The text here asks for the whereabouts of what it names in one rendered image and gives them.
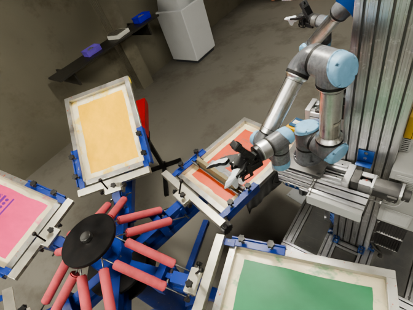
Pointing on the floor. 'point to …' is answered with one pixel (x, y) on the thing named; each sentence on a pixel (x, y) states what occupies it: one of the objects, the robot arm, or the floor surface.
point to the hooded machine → (185, 29)
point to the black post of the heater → (162, 166)
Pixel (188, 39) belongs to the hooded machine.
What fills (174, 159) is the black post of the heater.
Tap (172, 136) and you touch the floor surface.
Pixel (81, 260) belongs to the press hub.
